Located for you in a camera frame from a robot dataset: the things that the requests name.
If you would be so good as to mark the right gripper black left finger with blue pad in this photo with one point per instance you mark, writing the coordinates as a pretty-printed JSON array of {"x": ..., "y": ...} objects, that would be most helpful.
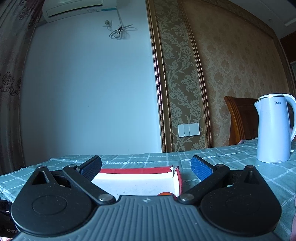
[{"x": 55, "y": 203}]

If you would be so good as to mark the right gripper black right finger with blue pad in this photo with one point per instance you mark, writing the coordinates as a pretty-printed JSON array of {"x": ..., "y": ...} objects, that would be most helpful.
[{"x": 232, "y": 203}]

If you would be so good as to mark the teal plaid tablecloth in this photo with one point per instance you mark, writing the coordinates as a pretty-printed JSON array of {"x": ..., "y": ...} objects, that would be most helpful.
[{"x": 163, "y": 217}]

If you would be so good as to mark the white electric kettle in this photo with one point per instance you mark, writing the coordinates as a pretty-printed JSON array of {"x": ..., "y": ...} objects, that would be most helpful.
[{"x": 274, "y": 132}]

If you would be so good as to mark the red tray white inside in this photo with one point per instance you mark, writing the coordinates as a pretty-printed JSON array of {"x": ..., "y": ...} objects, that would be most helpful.
[{"x": 140, "y": 181}]

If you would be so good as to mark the orange mandarin in tray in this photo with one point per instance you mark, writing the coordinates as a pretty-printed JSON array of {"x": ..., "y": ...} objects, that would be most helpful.
[{"x": 165, "y": 194}]

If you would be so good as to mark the wooden chair back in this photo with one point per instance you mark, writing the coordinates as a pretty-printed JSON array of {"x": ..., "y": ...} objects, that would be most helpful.
[{"x": 244, "y": 119}]

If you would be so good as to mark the patterned brown curtain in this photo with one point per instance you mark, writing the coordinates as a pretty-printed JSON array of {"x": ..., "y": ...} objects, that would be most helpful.
[{"x": 18, "y": 22}]

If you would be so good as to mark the white air conditioner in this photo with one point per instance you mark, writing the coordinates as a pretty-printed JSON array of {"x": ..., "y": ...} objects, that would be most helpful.
[{"x": 56, "y": 10}]

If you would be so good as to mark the white wall switch panel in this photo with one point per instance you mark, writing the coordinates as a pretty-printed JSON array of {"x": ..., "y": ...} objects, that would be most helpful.
[{"x": 188, "y": 130}]

